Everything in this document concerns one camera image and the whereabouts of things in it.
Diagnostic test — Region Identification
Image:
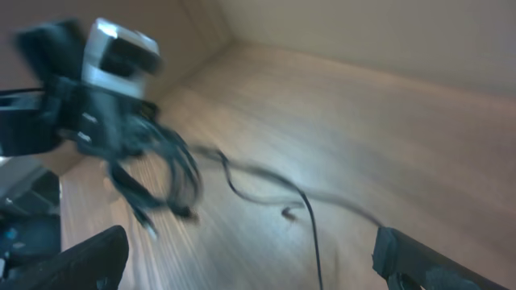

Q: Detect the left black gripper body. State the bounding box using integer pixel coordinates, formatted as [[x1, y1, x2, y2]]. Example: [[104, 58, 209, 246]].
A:
[[40, 77, 157, 160]]

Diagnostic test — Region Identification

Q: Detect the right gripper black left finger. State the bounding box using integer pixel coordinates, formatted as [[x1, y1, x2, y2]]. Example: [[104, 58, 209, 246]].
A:
[[1, 226, 129, 290]]

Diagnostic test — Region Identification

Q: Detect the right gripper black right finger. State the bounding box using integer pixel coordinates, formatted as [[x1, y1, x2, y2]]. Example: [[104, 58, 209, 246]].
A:
[[372, 226, 503, 290]]

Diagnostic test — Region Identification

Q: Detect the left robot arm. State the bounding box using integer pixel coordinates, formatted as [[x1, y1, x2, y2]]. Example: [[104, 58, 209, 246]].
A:
[[1, 19, 160, 171]]

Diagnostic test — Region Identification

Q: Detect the black usb cable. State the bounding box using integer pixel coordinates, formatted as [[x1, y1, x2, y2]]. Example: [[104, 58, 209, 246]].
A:
[[106, 116, 384, 290]]

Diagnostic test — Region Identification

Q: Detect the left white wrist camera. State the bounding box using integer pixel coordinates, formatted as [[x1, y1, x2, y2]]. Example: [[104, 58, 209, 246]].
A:
[[81, 18, 161, 99]]

